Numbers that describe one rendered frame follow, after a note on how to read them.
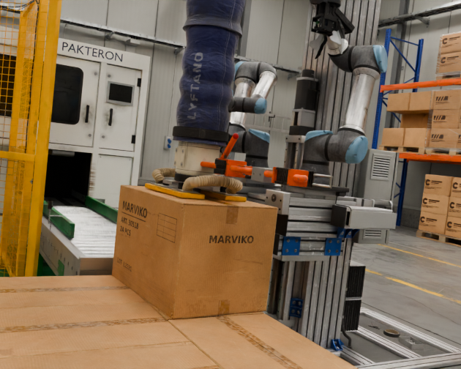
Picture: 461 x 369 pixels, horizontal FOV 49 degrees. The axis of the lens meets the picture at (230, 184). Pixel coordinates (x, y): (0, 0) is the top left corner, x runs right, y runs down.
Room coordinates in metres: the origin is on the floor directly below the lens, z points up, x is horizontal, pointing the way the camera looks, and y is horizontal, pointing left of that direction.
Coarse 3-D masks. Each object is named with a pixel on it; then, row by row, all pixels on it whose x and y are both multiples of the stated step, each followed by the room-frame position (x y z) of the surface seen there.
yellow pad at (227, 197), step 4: (200, 188) 2.14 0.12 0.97; (220, 188) 2.05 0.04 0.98; (224, 188) 2.04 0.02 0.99; (200, 192) 2.10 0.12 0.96; (204, 192) 2.08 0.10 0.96; (208, 192) 2.06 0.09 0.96; (212, 192) 2.05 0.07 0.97; (216, 192) 2.03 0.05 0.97; (220, 192) 2.03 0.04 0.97; (224, 192) 2.04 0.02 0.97; (212, 196) 2.02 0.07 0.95; (216, 196) 2.00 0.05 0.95; (220, 196) 1.97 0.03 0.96; (224, 196) 1.95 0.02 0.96; (228, 196) 1.95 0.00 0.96; (232, 196) 1.96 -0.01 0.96; (236, 196) 1.97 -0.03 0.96; (240, 196) 1.99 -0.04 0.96; (224, 200) 1.95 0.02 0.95; (228, 200) 1.95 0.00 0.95; (232, 200) 1.96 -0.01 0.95; (236, 200) 1.97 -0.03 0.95; (240, 200) 1.98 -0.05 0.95; (244, 200) 1.99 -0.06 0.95
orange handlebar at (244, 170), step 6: (204, 162) 1.96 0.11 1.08; (234, 168) 1.77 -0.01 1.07; (240, 168) 1.74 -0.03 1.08; (246, 168) 1.71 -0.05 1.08; (246, 174) 1.72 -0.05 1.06; (264, 174) 1.62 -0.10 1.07; (270, 174) 1.59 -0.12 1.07; (294, 180) 1.50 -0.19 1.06; (300, 180) 1.50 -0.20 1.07; (306, 180) 1.51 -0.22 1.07
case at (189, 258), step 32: (128, 192) 2.11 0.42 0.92; (160, 192) 2.03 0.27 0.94; (128, 224) 2.08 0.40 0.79; (160, 224) 1.83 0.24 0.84; (192, 224) 1.71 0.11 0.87; (224, 224) 1.78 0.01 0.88; (256, 224) 1.86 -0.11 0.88; (128, 256) 2.05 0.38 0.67; (160, 256) 1.81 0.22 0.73; (192, 256) 1.72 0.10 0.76; (224, 256) 1.79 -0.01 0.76; (256, 256) 1.87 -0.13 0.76; (160, 288) 1.79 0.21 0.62; (192, 288) 1.73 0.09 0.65; (224, 288) 1.80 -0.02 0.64; (256, 288) 1.88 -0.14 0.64
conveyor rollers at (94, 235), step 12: (72, 216) 3.80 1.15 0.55; (84, 216) 3.85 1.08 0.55; (96, 216) 3.97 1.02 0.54; (84, 228) 3.31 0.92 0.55; (96, 228) 3.35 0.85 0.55; (108, 228) 3.40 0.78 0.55; (72, 240) 2.92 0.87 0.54; (84, 240) 2.95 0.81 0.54; (96, 240) 2.98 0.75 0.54; (108, 240) 3.02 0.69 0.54; (84, 252) 2.60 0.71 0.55; (96, 252) 2.63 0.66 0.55; (108, 252) 2.66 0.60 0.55
